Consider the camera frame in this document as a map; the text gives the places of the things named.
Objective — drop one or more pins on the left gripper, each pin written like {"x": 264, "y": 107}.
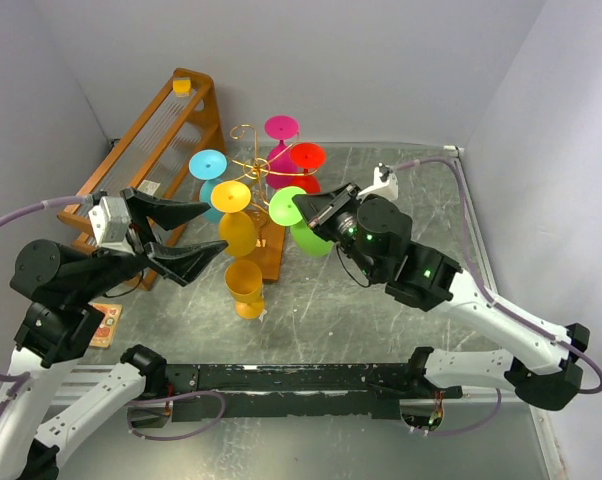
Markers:
{"x": 184, "y": 261}

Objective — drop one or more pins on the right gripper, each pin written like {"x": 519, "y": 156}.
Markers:
{"x": 310, "y": 205}

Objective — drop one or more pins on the green wine glass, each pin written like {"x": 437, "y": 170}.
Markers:
{"x": 284, "y": 212}

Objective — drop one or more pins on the pink wine glass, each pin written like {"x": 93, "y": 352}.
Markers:
{"x": 281, "y": 168}

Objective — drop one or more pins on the red wine glass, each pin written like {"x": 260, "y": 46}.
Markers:
{"x": 309, "y": 157}

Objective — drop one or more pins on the orange wine glass front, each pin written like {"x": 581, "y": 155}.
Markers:
{"x": 236, "y": 227}

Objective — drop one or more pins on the orange wine glass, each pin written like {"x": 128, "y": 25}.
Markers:
{"x": 236, "y": 227}
{"x": 243, "y": 279}

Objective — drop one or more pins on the blue wine glass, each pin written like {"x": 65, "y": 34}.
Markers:
{"x": 208, "y": 165}

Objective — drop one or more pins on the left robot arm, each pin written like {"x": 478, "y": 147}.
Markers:
{"x": 61, "y": 285}

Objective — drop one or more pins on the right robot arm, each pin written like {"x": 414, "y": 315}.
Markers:
{"x": 535, "y": 359}

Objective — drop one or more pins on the wooden rack shelf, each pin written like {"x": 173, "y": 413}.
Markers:
{"x": 161, "y": 142}

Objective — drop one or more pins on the small card box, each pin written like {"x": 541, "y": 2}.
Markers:
{"x": 149, "y": 187}

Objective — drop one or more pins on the orange picture card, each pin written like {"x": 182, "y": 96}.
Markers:
{"x": 105, "y": 333}

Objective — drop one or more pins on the yellow block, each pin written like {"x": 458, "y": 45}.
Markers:
{"x": 182, "y": 86}

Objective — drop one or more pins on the gold wire glass rack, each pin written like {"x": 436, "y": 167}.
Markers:
{"x": 268, "y": 253}

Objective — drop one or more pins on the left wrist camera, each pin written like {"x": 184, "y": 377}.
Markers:
{"x": 110, "y": 221}

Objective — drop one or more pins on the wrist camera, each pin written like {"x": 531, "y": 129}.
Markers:
{"x": 384, "y": 184}
{"x": 110, "y": 221}

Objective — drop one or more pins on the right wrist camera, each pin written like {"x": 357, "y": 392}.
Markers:
{"x": 384, "y": 184}

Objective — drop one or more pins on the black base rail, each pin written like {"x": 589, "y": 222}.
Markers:
{"x": 300, "y": 390}

